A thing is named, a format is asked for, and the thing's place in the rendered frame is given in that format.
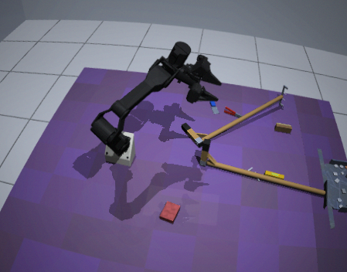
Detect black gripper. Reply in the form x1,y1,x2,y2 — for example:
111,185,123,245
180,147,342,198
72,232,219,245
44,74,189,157
176,64,221,104

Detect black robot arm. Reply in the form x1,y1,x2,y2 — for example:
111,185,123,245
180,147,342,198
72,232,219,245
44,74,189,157
90,41,210,157

